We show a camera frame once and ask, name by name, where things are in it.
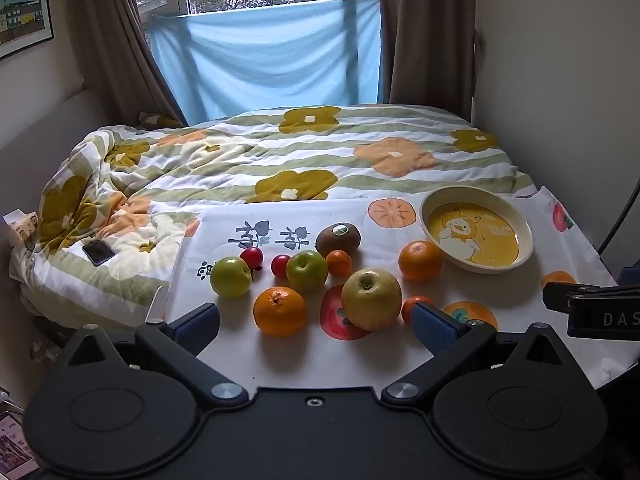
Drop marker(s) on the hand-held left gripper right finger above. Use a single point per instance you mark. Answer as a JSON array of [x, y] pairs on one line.
[[430, 327]]

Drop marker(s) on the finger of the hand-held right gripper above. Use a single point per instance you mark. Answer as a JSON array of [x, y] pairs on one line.
[[565, 296]]

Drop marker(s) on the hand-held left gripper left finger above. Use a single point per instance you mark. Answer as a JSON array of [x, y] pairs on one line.
[[200, 322]]

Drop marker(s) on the small tangerine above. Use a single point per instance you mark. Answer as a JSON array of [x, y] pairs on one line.
[[412, 304], [340, 263]]

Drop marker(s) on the green apple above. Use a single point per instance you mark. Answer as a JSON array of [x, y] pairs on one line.
[[229, 277], [306, 272]]

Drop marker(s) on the large yellow apple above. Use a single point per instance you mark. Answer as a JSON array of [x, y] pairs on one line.
[[370, 302]]

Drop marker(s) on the large orange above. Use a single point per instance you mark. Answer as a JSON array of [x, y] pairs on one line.
[[420, 261], [280, 312]]

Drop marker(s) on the yellow duck print bowl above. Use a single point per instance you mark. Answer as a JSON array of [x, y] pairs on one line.
[[480, 237]]

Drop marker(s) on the red cherry tomato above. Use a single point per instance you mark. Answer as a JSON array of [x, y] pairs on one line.
[[251, 257], [279, 265]]

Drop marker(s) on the white printed tablecloth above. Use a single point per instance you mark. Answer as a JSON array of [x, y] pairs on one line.
[[300, 360]]

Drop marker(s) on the black smartphone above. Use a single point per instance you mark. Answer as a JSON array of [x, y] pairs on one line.
[[97, 252]]

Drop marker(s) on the brown kiwi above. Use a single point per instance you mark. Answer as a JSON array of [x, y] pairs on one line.
[[337, 242]]

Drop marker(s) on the floral striped blanket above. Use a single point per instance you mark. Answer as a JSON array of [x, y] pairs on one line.
[[300, 160]]

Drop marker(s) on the tissue box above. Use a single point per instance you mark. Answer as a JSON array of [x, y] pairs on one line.
[[22, 225]]

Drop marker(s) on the floral pillow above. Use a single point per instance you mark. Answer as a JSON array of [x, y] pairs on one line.
[[157, 120]]

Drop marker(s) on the tablet with lit screen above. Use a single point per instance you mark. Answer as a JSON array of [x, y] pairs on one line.
[[12, 442]]

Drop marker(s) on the beige bed headboard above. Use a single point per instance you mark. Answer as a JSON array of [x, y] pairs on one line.
[[45, 120]]

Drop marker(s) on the light blue window cloth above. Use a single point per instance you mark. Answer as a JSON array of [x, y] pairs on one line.
[[260, 60]]

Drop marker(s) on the brown curtain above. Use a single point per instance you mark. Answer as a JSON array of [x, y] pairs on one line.
[[430, 35], [105, 35]]

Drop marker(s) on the framed wall poster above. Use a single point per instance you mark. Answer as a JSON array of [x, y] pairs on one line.
[[20, 10]]

